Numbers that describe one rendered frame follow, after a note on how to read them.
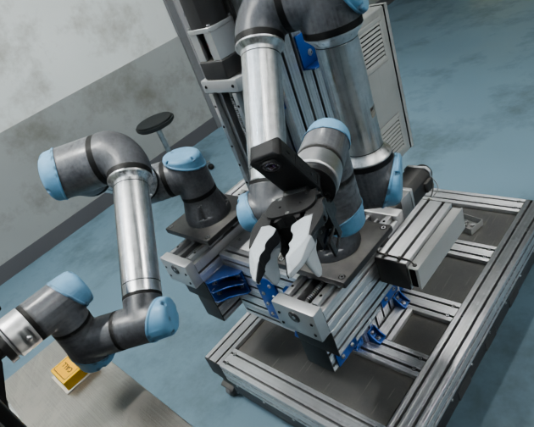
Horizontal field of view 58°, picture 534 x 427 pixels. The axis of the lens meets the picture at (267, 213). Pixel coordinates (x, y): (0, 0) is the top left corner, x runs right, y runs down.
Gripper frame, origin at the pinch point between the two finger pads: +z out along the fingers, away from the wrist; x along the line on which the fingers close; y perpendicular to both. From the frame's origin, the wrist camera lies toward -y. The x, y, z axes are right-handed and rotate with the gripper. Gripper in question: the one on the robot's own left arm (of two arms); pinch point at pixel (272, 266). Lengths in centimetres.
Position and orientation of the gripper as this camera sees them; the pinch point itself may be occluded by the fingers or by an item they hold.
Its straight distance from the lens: 54.6
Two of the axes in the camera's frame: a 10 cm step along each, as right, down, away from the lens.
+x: -8.6, 2.2, 4.6
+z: -2.5, 5.9, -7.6
